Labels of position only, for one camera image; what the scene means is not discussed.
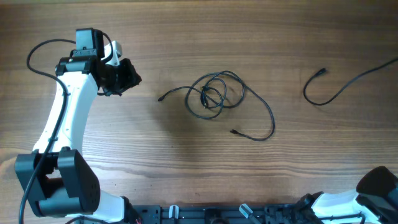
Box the black USB cable long loop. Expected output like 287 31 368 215
203 70 276 142

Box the black thin USB cable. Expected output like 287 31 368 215
303 57 398 106

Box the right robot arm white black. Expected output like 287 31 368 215
292 166 397 223

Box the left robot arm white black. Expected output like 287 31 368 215
15 28 143 223

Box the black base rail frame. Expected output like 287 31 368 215
131 204 310 224

